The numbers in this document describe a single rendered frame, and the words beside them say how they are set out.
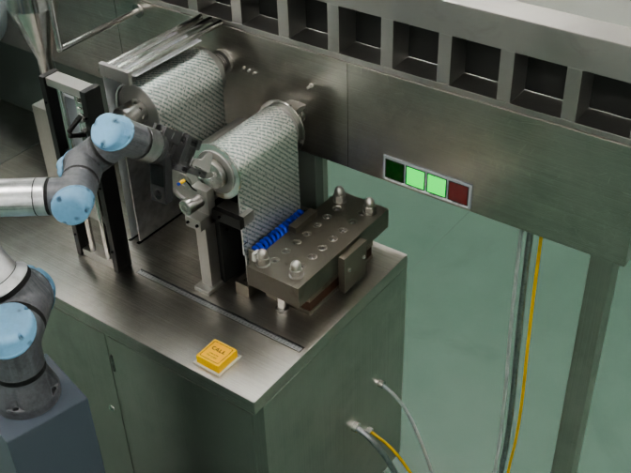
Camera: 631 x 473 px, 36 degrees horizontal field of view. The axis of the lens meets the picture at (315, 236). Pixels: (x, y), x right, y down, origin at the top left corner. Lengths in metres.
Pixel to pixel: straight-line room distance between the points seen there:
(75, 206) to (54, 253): 0.85
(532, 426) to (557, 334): 0.49
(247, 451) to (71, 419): 0.44
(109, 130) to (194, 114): 0.56
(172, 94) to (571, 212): 0.99
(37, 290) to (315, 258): 0.66
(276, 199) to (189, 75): 0.38
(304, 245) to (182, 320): 0.36
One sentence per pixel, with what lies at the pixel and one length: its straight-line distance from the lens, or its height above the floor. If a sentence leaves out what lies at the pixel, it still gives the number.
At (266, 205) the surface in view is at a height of 1.12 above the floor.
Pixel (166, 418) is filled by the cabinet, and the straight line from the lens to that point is 2.59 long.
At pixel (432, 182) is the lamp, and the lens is 2.36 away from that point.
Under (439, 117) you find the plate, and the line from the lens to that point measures 2.27.
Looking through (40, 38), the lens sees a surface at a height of 1.39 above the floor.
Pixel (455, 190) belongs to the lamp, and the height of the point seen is 1.19.
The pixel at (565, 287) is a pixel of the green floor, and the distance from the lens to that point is 3.98.
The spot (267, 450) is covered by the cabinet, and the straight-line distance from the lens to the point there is 2.36.
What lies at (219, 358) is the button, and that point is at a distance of 2.28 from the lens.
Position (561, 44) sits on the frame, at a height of 1.62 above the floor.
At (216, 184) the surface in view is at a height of 1.23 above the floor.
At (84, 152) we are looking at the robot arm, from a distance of 2.00.
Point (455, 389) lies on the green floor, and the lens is 3.50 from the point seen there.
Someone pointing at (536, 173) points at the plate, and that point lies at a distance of 2.21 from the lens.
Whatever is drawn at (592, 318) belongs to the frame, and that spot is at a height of 0.82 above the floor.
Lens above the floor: 2.49
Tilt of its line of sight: 37 degrees down
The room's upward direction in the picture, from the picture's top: 2 degrees counter-clockwise
